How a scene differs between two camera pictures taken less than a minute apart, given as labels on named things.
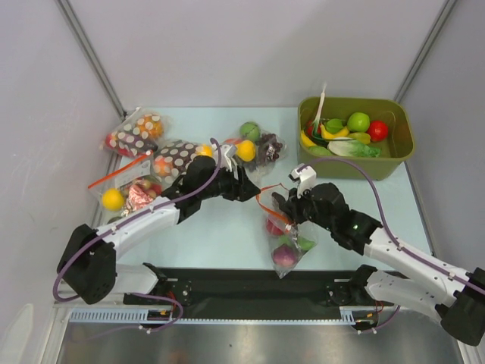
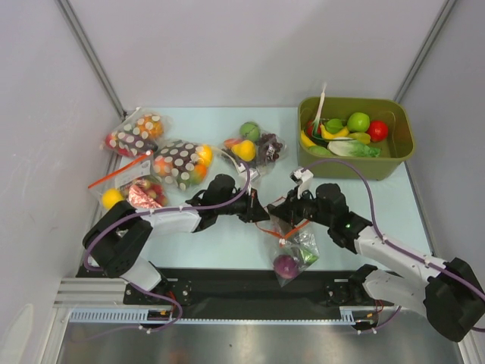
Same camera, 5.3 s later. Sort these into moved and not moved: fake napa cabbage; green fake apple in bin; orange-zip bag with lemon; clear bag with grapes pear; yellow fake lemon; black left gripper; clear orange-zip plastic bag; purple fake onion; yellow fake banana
Moved: clear orange-zip plastic bag; purple fake onion; black left gripper
Not moved: fake napa cabbage; orange-zip bag with lemon; yellow fake banana; green fake apple in bin; yellow fake lemon; clear bag with grapes pear
